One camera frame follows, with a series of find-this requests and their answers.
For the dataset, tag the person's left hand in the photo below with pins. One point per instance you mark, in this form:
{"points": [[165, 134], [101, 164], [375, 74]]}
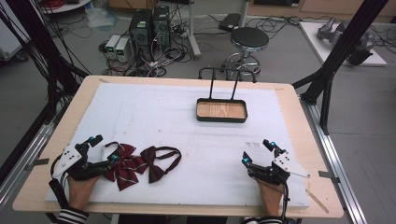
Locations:
{"points": [[79, 191]]}

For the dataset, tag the plain dark maroon bow tie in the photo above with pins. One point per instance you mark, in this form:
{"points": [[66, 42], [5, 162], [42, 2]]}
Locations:
{"points": [[154, 165]]}

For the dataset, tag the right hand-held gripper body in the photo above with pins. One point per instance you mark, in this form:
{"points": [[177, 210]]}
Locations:
{"points": [[288, 163]]}

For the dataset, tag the aluminium rail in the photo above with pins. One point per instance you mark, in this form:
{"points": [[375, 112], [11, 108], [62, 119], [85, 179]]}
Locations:
{"points": [[336, 161], [18, 168]]}

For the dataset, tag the slim black computer tower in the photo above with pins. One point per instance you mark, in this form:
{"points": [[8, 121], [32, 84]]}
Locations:
{"points": [[162, 26]]}

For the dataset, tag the white table leg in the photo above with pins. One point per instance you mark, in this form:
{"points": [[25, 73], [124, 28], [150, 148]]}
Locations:
{"points": [[193, 31]]}

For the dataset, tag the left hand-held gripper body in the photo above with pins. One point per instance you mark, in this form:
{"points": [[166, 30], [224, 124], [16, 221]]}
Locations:
{"points": [[71, 157]]}

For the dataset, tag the striped red bow tie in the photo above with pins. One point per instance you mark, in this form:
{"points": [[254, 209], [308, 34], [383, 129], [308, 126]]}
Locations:
{"points": [[126, 169]]}

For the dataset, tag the white power supply unit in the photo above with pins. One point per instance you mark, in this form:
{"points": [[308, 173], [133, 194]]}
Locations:
{"points": [[112, 45], [122, 49]]}

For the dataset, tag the black round stool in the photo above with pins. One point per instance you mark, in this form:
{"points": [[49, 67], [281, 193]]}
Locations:
{"points": [[249, 38]]}

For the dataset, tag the clear plastic bag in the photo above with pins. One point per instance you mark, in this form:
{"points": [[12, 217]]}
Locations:
{"points": [[99, 15]]}

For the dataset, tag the large black computer tower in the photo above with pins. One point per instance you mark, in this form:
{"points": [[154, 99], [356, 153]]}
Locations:
{"points": [[140, 31]]}

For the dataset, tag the grey metal bracket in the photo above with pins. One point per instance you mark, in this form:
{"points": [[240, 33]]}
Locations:
{"points": [[37, 163], [328, 176]]}

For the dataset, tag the black frame post with brace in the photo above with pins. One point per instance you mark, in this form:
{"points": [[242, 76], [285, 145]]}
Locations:
{"points": [[345, 43]]}

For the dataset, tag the white floor board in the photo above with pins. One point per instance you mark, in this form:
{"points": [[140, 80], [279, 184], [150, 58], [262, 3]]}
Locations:
{"points": [[314, 40]]}

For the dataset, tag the thin wooden stick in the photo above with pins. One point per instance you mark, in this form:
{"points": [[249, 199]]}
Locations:
{"points": [[317, 200]]}

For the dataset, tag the black rack with wooden tray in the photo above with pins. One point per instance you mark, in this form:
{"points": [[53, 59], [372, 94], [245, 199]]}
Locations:
{"points": [[221, 110]]}

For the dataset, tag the flat black box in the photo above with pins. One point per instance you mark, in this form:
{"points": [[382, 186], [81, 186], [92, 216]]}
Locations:
{"points": [[229, 21]]}

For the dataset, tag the round white table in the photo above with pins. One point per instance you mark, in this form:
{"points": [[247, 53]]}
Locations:
{"points": [[65, 4]]}

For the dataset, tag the person's right hand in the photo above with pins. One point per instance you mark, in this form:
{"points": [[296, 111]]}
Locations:
{"points": [[271, 194]]}

